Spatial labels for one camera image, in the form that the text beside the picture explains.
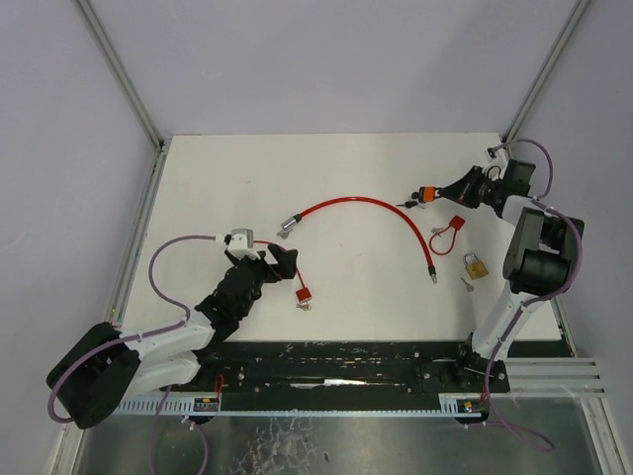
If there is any red padlock with thin cable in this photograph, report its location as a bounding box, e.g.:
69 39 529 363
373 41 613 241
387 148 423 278
428 215 466 256

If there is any thick red cable lock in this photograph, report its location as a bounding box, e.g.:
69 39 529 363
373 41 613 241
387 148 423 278
277 196 438 285

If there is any orange black padlock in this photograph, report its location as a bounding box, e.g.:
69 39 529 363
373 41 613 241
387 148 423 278
415 186 439 204

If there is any small red padlock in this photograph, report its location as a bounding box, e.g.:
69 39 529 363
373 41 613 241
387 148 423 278
254 239 313 305

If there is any brass padlock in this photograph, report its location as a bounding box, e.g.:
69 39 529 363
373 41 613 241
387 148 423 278
463 252 490 281

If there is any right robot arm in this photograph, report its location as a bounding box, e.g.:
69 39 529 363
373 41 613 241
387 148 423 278
435 159 584 375

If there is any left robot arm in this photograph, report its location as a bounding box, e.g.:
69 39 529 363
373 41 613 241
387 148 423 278
45 243 298 429

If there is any brass padlock key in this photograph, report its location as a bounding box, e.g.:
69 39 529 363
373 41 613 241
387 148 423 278
462 278 475 292

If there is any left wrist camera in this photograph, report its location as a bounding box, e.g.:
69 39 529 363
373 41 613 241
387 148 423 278
224 228 263 260

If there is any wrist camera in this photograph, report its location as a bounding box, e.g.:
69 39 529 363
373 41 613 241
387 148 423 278
224 228 263 260
486 143 510 170

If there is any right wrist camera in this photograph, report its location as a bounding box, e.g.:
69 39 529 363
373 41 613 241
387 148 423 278
486 143 510 170

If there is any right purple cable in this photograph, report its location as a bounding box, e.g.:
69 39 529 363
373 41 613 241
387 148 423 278
483 138 586 452

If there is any purple cable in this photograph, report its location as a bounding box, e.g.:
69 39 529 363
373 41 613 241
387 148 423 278
483 138 586 452
45 234 228 475

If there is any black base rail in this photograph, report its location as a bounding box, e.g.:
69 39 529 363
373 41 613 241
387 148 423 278
174 340 509 413

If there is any white cable duct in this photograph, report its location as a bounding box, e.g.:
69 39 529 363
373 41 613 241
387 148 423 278
114 393 222 417

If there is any left aluminium frame post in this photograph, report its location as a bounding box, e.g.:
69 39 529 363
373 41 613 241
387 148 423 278
72 0 164 148

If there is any aluminium frame post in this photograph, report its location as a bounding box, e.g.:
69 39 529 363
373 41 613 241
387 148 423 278
72 0 164 148
500 0 593 143

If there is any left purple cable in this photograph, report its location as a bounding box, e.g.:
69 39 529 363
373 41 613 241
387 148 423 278
45 234 228 475

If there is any right aluminium frame post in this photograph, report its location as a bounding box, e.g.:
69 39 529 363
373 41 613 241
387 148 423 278
500 0 593 143

